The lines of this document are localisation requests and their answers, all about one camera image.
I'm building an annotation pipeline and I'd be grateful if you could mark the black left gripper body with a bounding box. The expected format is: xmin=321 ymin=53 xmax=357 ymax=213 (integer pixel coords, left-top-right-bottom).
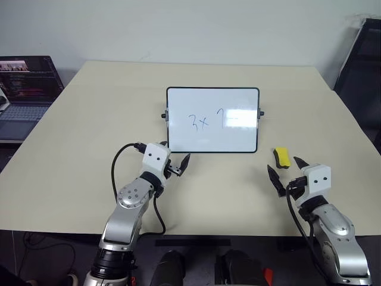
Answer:
xmin=163 ymin=159 xmax=183 ymax=180

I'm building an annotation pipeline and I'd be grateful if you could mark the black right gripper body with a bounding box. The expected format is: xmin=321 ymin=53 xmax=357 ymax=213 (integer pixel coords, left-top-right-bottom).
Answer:
xmin=289 ymin=186 xmax=306 ymax=201

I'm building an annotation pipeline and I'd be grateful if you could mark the yellow and black eraser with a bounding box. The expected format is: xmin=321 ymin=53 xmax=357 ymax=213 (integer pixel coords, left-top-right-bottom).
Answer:
xmin=271 ymin=146 xmax=292 ymax=170

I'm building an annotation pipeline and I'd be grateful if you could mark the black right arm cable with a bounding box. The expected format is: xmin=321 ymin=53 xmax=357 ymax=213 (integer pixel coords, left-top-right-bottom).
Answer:
xmin=286 ymin=176 xmax=332 ymax=286

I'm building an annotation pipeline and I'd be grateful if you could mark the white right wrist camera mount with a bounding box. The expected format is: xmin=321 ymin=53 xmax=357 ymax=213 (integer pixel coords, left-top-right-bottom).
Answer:
xmin=299 ymin=164 xmax=332 ymax=207

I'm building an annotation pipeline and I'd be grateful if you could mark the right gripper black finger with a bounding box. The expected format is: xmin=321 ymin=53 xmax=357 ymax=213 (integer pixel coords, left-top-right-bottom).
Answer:
xmin=293 ymin=156 xmax=311 ymax=171
xmin=266 ymin=164 xmax=286 ymax=198

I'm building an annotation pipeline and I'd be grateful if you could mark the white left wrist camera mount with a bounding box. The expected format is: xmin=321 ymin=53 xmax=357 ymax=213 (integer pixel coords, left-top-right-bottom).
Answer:
xmin=141 ymin=142 xmax=172 ymax=186

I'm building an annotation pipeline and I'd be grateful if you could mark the open dark laptop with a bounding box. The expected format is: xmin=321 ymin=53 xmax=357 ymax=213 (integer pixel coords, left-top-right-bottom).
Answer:
xmin=0 ymin=55 xmax=65 ymax=143

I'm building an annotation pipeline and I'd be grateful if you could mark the small black-framed whiteboard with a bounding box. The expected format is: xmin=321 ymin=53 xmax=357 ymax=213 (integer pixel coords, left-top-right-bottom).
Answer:
xmin=160 ymin=86 xmax=266 ymax=154

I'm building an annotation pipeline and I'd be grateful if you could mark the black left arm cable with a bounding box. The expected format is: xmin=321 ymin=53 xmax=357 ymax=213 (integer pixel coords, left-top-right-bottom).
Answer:
xmin=111 ymin=142 xmax=167 ymax=237

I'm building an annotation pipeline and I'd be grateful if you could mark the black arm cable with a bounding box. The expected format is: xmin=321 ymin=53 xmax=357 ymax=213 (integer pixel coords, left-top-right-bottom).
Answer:
xmin=286 ymin=176 xmax=332 ymax=286
xmin=111 ymin=142 xmax=167 ymax=237

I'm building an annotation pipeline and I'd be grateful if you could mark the dark rounded shape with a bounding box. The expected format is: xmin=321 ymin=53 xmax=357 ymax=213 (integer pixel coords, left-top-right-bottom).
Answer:
xmin=214 ymin=248 xmax=268 ymax=286
xmin=151 ymin=249 xmax=188 ymax=286

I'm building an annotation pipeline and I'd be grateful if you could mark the black chair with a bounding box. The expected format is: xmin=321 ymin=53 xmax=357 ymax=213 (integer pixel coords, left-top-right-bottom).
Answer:
xmin=333 ymin=18 xmax=381 ymax=156

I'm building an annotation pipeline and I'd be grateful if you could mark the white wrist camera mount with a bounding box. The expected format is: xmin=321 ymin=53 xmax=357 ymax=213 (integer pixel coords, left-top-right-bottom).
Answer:
xmin=141 ymin=142 xmax=172 ymax=186
xmin=299 ymin=164 xmax=332 ymax=207

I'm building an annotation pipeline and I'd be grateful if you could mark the thin black floor cable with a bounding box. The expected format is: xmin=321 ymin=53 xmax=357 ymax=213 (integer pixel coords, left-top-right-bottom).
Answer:
xmin=11 ymin=231 xmax=79 ymax=271

